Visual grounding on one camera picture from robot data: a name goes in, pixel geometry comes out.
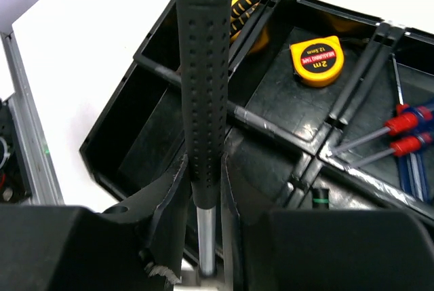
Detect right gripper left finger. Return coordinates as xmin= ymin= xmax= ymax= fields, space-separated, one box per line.
xmin=1 ymin=157 xmax=190 ymax=290

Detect black handle claw hammer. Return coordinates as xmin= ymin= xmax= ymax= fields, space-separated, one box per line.
xmin=176 ymin=0 xmax=231 ymax=277

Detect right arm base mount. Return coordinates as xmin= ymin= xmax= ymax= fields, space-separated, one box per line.
xmin=1 ymin=100 xmax=31 ymax=203

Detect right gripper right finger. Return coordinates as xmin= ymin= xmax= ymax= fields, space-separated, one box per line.
xmin=221 ymin=157 xmax=433 ymax=290

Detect orange tape measure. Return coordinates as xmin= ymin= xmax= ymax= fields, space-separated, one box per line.
xmin=290 ymin=35 xmax=344 ymax=88

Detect black six-compartment tray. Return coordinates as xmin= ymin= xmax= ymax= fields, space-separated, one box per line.
xmin=80 ymin=0 xmax=433 ymax=219

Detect yellow long-nose pliers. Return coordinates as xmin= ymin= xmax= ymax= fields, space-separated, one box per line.
xmin=230 ymin=0 xmax=260 ymax=43

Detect blue handle screwdriver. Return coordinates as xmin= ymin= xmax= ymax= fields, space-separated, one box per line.
xmin=347 ymin=128 xmax=433 ymax=202
xmin=328 ymin=98 xmax=433 ymax=156

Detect green black precision screwdriver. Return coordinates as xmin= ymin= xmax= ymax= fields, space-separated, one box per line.
xmin=311 ymin=187 xmax=330 ymax=210

